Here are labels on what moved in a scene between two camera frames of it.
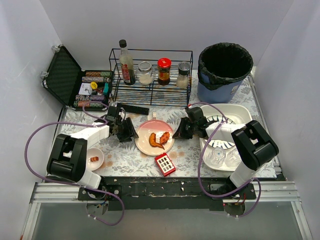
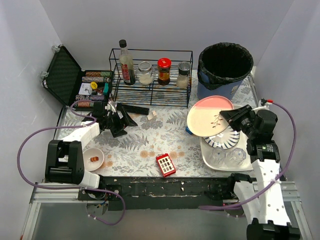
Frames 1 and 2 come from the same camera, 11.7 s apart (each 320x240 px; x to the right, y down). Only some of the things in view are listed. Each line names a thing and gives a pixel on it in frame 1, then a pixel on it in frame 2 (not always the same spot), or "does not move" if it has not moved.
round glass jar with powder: x=145 y=73 does not move
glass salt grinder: x=184 y=68 does not move
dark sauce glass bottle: x=126 y=64 does not move
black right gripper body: x=187 y=128 to x=240 y=120
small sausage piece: x=94 y=159 does not move
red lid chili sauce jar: x=164 y=65 does not move
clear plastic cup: x=232 y=158 does not move
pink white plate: x=158 y=127 to x=204 y=117
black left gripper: x=123 y=130 to x=119 y=119
